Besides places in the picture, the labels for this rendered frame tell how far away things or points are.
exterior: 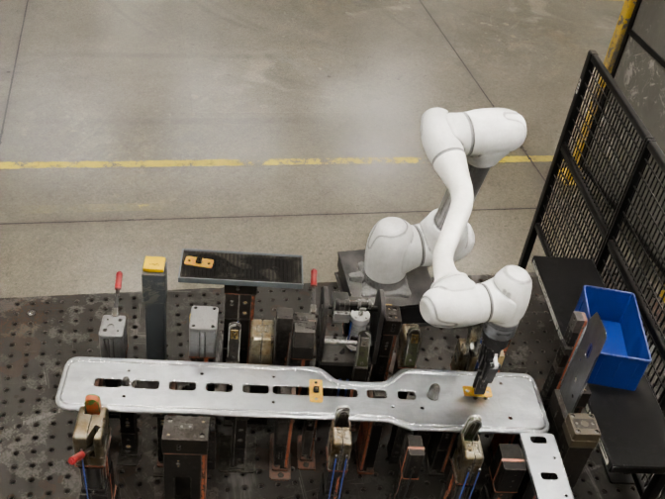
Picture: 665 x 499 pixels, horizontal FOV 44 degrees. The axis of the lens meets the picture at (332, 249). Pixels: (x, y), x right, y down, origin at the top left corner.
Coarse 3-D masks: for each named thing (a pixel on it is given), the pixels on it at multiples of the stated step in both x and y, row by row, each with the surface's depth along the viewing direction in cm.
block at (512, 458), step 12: (504, 444) 229; (516, 444) 230; (504, 456) 226; (516, 456) 226; (492, 468) 233; (504, 468) 223; (516, 468) 223; (492, 480) 232; (504, 480) 226; (516, 480) 226; (492, 492) 234; (504, 492) 229; (516, 492) 230
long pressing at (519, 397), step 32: (64, 384) 225; (160, 384) 229; (256, 384) 233; (288, 384) 235; (352, 384) 237; (384, 384) 238; (416, 384) 240; (448, 384) 242; (512, 384) 245; (224, 416) 225; (256, 416) 225; (288, 416) 226; (320, 416) 227; (352, 416) 229; (384, 416) 230; (416, 416) 231; (448, 416) 232; (512, 416) 235; (544, 416) 237
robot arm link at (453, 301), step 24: (456, 168) 232; (456, 192) 229; (456, 216) 224; (456, 240) 220; (432, 264) 217; (432, 288) 209; (456, 288) 206; (480, 288) 209; (432, 312) 205; (456, 312) 205; (480, 312) 207
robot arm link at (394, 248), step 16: (384, 224) 287; (400, 224) 286; (368, 240) 291; (384, 240) 284; (400, 240) 284; (416, 240) 288; (368, 256) 291; (384, 256) 286; (400, 256) 287; (416, 256) 289; (368, 272) 296; (384, 272) 291; (400, 272) 292
